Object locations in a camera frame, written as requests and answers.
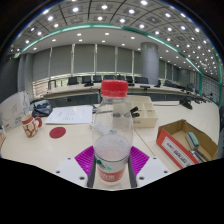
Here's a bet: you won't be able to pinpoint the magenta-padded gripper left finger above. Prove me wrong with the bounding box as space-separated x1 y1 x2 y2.
54 145 98 189

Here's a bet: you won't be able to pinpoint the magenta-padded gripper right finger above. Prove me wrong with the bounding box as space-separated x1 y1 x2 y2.
127 145 172 189

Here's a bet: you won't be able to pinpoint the clear red-capped water bottle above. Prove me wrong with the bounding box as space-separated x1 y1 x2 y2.
91 79 134 186

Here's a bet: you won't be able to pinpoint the brown cardboard box red label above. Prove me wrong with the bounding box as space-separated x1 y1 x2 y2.
155 118 219 169

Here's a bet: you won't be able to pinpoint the flat round red coaster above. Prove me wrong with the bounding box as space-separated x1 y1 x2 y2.
48 126 67 140

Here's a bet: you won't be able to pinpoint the teal stapler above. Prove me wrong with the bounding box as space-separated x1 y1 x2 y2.
185 131 209 163

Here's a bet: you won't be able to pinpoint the white printed paper sheet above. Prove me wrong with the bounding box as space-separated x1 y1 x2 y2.
44 105 94 126

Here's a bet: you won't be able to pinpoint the white open organizer box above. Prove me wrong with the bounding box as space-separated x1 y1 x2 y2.
124 95 159 129

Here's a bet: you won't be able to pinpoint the red and cream patterned mug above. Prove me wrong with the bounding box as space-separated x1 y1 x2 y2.
21 113 44 139

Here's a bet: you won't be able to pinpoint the black desk device with screen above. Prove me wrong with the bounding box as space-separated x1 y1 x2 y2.
30 98 53 118

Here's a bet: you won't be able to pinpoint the black conference microphone unit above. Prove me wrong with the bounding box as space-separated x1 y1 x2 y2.
179 98 194 110

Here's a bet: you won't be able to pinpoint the long curved conference desk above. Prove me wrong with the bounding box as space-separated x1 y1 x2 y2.
43 82 214 108

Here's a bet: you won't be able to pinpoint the large white cardboard box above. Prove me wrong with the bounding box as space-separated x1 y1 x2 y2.
0 91 31 134

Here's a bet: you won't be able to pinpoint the row of black office chairs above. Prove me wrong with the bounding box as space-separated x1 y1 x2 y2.
66 74 151 86

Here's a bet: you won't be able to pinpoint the recessed ceiling lights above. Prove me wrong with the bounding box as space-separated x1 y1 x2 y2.
8 0 224 78

